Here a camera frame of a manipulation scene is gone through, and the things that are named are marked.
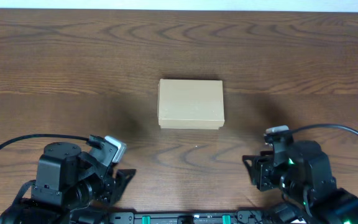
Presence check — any cardboard box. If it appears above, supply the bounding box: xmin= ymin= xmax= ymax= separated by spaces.
xmin=157 ymin=79 xmax=225 ymax=129

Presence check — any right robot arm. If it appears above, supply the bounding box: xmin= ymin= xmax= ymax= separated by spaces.
xmin=242 ymin=141 xmax=358 ymax=224

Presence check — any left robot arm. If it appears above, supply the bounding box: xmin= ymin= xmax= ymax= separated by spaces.
xmin=0 ymin=139 xmax=136 ymax=224

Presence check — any black mounting rail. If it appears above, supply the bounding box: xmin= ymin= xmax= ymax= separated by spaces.
xmin=104 ymin=210 xmax=307 ymax=224

